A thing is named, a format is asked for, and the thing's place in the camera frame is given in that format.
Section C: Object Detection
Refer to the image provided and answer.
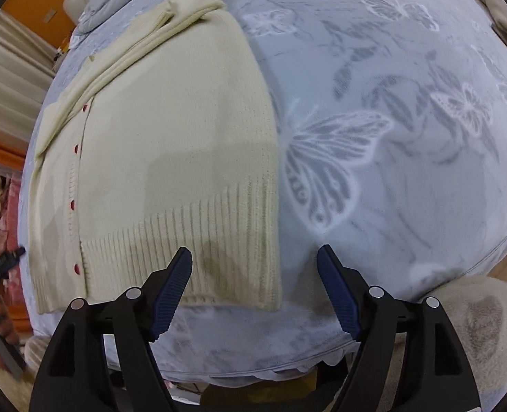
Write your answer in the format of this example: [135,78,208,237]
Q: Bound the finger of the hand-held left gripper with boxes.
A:
[0,247,26,273]

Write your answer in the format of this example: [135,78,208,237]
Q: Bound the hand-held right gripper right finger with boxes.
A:
[316,244,482,412]

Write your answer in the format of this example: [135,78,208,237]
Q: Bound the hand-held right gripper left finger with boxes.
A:
[28,247,193,412]

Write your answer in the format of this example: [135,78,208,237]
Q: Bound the cream knit cardigan sweater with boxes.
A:
[28,0,284,314]

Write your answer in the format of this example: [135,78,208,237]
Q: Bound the person's left hand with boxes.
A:
[0,302,22,370]

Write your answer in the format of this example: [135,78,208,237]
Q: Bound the pink floral blanket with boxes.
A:
[0,176,26,293]

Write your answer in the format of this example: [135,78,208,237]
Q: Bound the bed with butterfly print sheet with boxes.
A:
[17,0,507,385]

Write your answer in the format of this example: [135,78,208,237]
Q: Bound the person's patterned trouser leg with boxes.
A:
[417,275,507,412]

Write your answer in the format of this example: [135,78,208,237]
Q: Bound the cream curtain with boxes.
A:
[0,11,59,155]

